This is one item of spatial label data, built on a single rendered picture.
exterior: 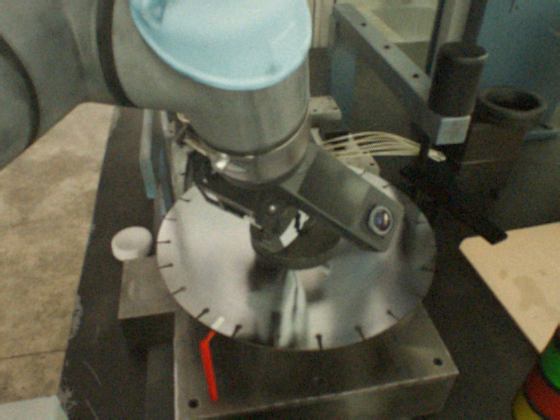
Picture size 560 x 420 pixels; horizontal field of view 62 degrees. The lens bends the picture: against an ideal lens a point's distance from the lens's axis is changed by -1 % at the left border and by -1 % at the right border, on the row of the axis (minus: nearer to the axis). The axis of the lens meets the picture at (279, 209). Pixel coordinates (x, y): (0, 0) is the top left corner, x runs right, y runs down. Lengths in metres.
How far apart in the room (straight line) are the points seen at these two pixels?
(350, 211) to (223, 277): 0.20
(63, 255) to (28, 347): 0.43
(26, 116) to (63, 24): 0.05
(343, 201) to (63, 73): 0.22
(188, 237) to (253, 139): 0.33
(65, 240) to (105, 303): 1.36
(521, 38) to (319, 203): 0.87
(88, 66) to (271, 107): 0.09
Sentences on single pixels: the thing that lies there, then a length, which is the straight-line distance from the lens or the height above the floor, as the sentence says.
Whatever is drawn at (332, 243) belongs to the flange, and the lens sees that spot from 0.54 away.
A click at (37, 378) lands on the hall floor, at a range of 1.72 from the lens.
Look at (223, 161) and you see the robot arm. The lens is 0.29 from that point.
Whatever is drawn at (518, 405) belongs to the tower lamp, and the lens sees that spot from 0.43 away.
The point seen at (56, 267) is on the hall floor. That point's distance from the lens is 2.04.
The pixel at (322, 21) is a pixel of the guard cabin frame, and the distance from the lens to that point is 1.72.
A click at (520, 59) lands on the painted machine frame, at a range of 1.19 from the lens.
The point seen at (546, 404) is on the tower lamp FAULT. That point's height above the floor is 1.01.
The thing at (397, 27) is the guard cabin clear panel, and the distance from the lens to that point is 1.84.
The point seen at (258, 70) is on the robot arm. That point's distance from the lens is 0.21.
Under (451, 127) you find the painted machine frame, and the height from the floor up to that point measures 1.03.
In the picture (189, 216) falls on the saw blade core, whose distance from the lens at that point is 0.60.
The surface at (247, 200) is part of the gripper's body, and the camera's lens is 0.38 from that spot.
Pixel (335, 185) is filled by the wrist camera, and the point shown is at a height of 1.12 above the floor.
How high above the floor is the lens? 1.33
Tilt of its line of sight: 39 degrees down
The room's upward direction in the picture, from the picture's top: straight up
